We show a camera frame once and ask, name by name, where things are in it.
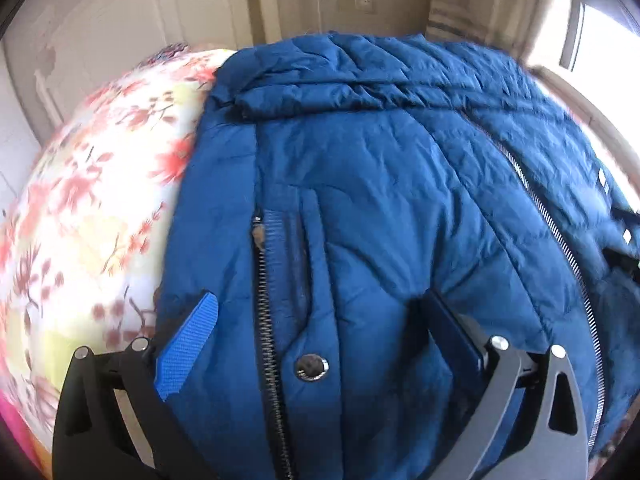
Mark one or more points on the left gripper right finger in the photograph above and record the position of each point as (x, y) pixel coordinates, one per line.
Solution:
(528, 422)

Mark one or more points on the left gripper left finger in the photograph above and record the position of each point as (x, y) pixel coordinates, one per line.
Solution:
(113, 419)

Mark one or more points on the blue padded winter jacket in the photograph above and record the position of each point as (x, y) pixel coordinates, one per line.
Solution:
(334, 180)

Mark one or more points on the floral bed sheet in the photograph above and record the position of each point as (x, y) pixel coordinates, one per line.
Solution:
(82, 249)

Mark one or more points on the white wardrobe door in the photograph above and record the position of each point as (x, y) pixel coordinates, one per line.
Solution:
(19, 147)

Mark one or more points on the colourful patterned pillow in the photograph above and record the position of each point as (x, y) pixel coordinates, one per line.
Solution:
(164, 55)

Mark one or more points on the white wooden headboard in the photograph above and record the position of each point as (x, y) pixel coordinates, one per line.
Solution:
(100, 39)

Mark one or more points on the boat print curtain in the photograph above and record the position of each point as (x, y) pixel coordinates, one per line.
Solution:
(508, 25)

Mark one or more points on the window frame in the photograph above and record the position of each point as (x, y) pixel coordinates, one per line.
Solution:
(600, 32)

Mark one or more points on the wall socket plate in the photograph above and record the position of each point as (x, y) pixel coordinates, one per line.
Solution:
(363, 6)

